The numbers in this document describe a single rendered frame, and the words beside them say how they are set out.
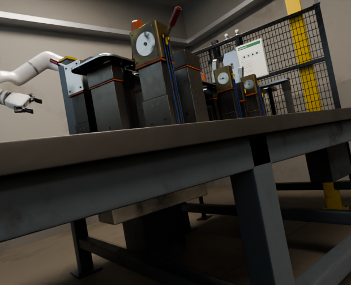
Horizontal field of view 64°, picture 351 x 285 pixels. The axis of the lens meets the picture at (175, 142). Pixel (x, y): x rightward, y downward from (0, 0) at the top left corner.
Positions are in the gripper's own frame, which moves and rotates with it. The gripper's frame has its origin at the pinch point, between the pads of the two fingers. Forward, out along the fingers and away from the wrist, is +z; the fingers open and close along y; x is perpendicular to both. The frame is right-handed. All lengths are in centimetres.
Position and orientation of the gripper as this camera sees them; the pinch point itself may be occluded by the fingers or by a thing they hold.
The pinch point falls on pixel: (35, 106)
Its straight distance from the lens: 175.2
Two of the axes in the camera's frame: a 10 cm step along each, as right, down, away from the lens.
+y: -1.8, 6.9, -7.0
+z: 9.7, 2.6, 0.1
